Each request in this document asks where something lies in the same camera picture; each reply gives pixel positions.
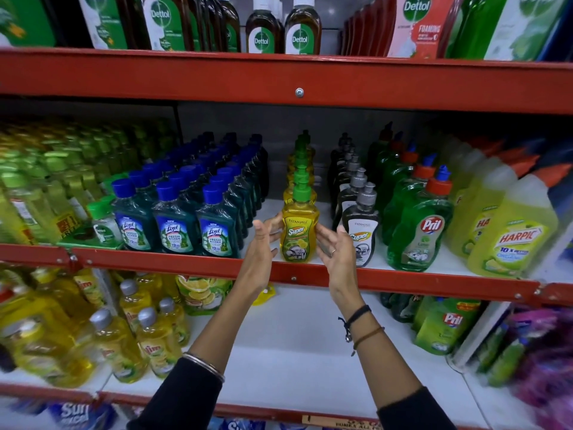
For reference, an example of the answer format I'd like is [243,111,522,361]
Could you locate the small white green-capped bottle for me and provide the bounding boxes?
[86,200,122,247]

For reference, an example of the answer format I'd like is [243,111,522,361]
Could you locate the group of green refill pouches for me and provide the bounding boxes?
[445,0,573,63]

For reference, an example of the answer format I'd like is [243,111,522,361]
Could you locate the silver bangle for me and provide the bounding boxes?
[181,352,226,384]

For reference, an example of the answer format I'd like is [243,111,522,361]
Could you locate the yellow refill pouch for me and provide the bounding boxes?
[251,283,277,307]

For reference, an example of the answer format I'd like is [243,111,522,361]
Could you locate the red metal shelf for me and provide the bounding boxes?
[0,284,533,430]
[0,47,573,116]
[0,199,573,308]

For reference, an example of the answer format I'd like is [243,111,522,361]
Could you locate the light green spray bottles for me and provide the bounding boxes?
[477,322,529,388]

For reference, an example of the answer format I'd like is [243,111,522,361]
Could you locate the row of green dish liquid bottles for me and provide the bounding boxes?
[367,122,454,272]

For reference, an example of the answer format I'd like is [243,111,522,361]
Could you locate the person's right hand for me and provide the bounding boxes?
[315,224,364,307]

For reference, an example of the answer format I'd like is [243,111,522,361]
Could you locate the pile of pink purple packets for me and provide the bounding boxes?
[506,306,573,430]

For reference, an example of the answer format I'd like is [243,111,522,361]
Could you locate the row of pink refill pouches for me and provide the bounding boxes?
[342,0,466,59]

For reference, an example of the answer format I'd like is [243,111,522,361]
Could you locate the green pack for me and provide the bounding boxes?
[0,0,56,48]

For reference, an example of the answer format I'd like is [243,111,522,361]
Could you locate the black thread bracelet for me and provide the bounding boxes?
[338,304,372,343]

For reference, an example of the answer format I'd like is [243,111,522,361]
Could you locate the person's left hand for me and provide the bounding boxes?
[236,213,284,291]

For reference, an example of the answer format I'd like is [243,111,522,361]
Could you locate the group of dark blue-capped bottles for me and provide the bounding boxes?
[104,132,270,259]

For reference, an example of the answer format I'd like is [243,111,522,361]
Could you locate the black sleeve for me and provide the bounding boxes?
[377,386,457,430]
[127,357,223,430]

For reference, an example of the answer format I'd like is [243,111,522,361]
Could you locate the shelf price label strip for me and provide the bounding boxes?
[302,415,381,430]

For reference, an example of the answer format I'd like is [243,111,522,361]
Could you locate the row of lime toilet cleaner bottles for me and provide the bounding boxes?
[441,134,573,279]

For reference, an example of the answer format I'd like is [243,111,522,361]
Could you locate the black left sleeve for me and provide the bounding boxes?
[127,357,223,430]

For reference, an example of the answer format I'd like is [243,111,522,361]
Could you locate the brown thread bracelet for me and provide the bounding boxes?
[350,327,386,357]

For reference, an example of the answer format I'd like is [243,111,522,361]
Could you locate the person's left forearm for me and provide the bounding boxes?
[181,277,266,386]

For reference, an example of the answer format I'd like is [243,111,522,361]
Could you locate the green dish soap refill pouch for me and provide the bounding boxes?
[413,296,482,356]

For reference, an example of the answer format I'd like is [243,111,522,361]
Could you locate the row of brown antiseptic bottles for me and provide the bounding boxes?
[134,0,323,55]

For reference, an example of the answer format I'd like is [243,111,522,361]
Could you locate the row of black grey-capped bottles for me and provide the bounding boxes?
[329,132,380,268]

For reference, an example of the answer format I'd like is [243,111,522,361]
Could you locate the white and green carton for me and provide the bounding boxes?
[77,0,129,50]

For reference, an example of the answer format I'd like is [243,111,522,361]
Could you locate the yellow dish soap pump bottle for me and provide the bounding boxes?
[280,182,320,264]

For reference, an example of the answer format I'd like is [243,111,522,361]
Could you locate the person's right forearm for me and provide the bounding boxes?
[333,293,425,410]

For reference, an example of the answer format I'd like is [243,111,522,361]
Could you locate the group of pale green bottles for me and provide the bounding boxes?
[0,118,180,247]

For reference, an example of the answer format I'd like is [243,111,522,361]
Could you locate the flat green box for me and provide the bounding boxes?
[57,228,124,251]

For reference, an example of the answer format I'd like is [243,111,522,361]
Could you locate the dark green bottles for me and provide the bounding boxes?
[380,292,423,323]

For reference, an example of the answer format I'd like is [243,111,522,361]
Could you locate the black right sleeve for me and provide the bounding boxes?
[377,386,457,430]

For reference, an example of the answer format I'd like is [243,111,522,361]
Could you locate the row of yellow green-capped bottles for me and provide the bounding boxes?
[286,130,318,204]

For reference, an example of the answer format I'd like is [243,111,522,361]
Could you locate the lime print refill pouch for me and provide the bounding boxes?
[175,275,233,316]

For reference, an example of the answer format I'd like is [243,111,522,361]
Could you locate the group of yellow grey-capped bottles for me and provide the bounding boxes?
[0,264,191,389]

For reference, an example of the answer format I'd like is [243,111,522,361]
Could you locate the blue detergent packet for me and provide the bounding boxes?
[9,398,118,430]
[208,416,278,430]

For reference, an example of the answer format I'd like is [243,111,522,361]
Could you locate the white shelf divider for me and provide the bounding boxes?
[448,301,512,371]

